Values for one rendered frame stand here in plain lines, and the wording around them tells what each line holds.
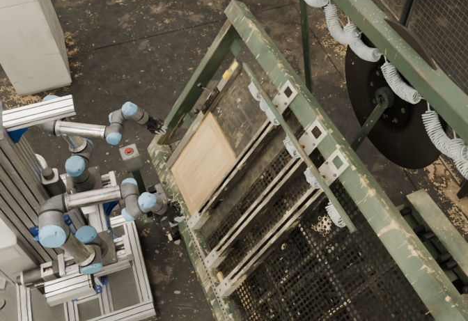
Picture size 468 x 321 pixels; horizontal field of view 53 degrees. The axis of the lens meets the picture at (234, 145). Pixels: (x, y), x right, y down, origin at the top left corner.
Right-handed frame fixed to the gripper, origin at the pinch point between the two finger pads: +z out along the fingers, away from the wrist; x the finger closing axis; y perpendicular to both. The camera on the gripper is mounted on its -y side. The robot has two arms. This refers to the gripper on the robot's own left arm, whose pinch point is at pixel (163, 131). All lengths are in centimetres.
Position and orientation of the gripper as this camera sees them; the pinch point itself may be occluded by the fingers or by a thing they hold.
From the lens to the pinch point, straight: 294.9
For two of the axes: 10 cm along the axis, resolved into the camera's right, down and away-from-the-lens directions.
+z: 5.1, 3.8, 7.7
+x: 2.8, -9.2, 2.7
